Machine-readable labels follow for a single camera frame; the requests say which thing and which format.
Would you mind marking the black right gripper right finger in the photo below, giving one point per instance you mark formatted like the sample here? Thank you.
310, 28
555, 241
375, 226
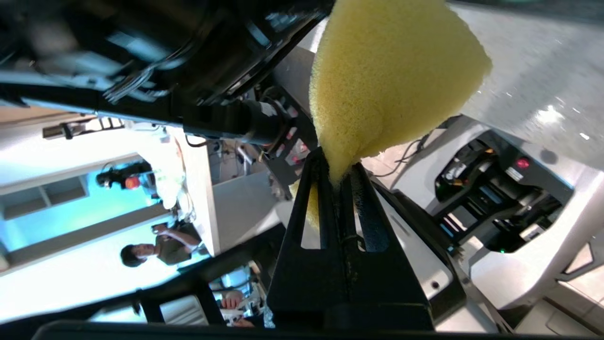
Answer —
387, 293

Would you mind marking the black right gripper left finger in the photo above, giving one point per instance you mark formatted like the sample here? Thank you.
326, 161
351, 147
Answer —
306, 293

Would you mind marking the yellow sponge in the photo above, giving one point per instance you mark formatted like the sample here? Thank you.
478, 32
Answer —
391, 71

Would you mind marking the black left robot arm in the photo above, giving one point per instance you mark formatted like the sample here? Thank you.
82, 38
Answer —
141, 56

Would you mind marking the gray robot base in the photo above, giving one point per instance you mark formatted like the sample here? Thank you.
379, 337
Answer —
519, 274

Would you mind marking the person in olive shirt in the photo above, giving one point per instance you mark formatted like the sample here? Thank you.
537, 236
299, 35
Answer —
170, 248

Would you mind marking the white plastic bag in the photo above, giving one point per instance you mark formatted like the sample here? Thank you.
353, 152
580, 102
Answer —
170, 179

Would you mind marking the black perforated shoulder bracket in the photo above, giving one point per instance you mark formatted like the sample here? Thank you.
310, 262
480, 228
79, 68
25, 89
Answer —
288, 156

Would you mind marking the black camera on tripod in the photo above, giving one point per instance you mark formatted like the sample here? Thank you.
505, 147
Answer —
125, 179

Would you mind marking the white wall shelf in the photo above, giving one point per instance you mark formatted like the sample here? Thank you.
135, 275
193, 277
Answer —
42, 196

